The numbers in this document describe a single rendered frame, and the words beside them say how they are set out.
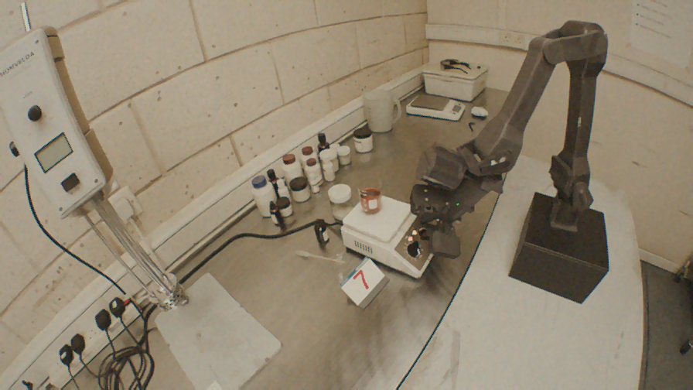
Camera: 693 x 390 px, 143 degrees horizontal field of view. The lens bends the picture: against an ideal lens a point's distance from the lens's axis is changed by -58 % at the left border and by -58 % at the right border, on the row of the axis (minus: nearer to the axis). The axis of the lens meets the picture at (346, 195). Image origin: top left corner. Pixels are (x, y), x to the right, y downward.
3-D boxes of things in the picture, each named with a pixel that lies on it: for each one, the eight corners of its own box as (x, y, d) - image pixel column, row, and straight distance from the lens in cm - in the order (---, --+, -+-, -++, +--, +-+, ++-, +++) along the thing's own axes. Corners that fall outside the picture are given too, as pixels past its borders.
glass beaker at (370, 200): (388, 210, 62) (387, 181, 57) (370, 222, 60) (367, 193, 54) (371, 198, 66) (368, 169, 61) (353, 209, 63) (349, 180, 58)
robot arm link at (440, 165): (499, 137, 51) (443, 108, 46) (519, 159, 44) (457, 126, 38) (467, 187, 54) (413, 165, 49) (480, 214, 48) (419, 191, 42)
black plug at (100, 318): (114, 327, 80) (108, 323, 79) (104, 337, 82) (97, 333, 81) (108, 311, 86) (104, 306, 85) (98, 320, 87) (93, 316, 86)
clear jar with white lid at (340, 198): (359, 210, 75) (355, 187, 70) (345, 224, 72) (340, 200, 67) (342, 203, 78) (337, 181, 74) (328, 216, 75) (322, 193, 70)
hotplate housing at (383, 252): (442, 241, 67) (446, 217, 62) (418, 282, 60) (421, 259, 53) (365, 213, 74) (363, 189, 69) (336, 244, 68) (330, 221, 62)
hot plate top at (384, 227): (414, 208, 63) (414, 205, 63) (387, 244, 56) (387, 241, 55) (370, 193, 68) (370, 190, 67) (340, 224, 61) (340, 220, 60)
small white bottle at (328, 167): (336, 176, 90) (332, 152, 86) (334, 181, 88) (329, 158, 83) (326, 176, 91) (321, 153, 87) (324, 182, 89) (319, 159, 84)
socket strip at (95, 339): (143, 313, 82) (133, 303, 79) (60, 390, 99) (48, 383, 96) (138, 300, 86) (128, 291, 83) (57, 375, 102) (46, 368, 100)
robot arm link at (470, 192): (505, 167, 51) (465, 147, 47) (511, 193, 48) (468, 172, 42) (482, 189, 55) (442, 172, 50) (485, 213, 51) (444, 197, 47)
